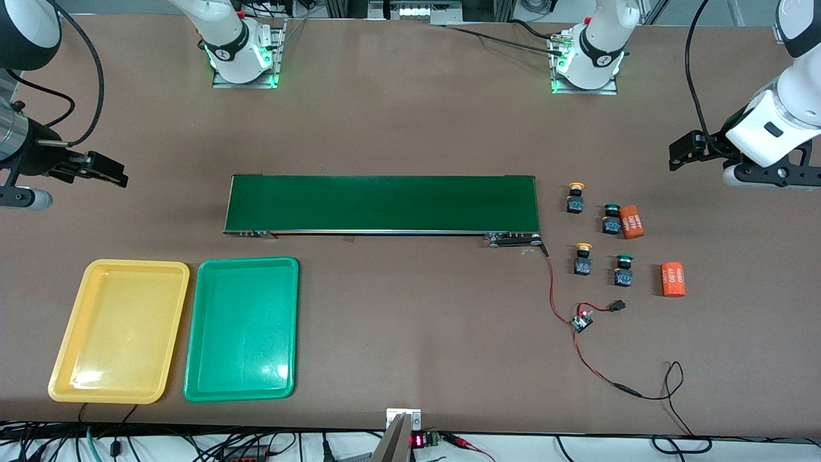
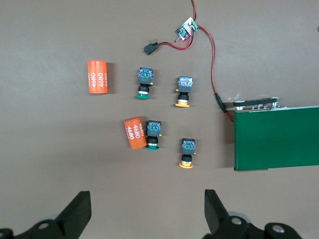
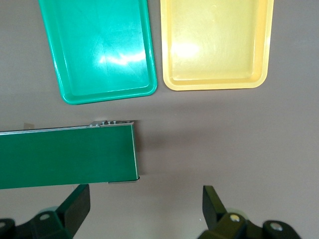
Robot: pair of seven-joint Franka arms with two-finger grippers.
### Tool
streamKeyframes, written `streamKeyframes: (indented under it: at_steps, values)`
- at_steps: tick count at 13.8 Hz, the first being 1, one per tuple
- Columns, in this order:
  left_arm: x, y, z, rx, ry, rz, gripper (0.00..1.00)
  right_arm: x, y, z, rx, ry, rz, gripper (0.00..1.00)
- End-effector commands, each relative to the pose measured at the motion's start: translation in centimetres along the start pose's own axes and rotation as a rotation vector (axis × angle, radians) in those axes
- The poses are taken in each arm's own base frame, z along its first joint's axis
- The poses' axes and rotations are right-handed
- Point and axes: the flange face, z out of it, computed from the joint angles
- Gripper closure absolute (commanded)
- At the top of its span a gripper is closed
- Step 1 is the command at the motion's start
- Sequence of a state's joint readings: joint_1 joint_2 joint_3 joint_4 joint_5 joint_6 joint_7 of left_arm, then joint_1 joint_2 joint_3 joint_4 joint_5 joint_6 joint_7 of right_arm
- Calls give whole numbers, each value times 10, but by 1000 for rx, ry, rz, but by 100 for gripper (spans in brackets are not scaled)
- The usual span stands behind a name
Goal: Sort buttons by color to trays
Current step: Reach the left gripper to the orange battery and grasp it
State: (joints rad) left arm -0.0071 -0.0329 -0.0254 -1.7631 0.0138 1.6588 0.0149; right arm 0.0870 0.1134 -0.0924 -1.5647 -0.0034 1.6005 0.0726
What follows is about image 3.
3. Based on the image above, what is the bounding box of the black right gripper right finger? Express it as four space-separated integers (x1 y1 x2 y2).
199 185 303 239

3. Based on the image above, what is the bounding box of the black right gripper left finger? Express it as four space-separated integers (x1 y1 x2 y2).
0 184 91 239

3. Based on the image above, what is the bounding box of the green conveyor belt unit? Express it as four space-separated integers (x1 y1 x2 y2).
0 119 141 190

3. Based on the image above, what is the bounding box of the green plastic tray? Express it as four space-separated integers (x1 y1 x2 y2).
37 0 158 105

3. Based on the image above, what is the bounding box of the yellow plastic tray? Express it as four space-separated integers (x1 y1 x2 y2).
159 0 275 91

